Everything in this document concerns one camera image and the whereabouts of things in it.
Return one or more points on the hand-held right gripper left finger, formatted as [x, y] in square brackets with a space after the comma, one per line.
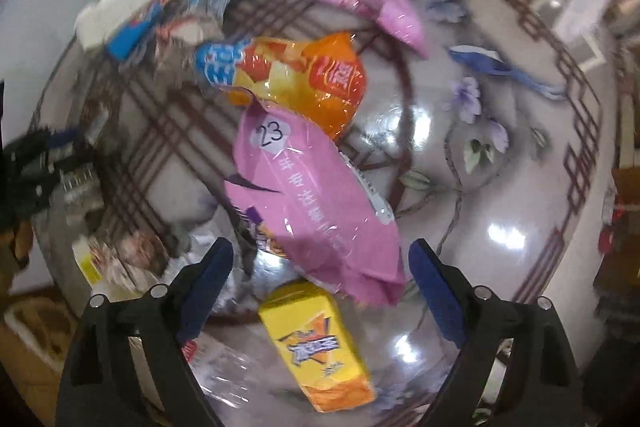
[210, 282]

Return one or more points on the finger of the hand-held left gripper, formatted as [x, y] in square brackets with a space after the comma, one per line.
[65, 144]
[30, 199]

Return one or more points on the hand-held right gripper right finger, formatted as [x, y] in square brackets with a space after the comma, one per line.
[435, 287]

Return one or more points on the yellow printed packet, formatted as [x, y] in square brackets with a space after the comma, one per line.
[87, 262]

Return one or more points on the yellow drink carton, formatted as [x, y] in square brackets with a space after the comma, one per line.
[315, 342]

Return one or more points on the clear plastic wrapper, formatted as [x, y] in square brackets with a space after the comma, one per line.
[235, 372]

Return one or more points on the large pink plastic bag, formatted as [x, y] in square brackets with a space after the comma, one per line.
[320, 207]

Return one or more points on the blue printed carton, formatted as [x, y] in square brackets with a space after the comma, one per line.
[145, 19]

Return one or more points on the orange snack bag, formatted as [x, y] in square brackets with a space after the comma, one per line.
[310, 82]

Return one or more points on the blue strip wrapper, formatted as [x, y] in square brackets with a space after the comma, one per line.
[495, 67]

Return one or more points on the small pink plastic bag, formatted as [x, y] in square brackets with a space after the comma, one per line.
[370, 2]

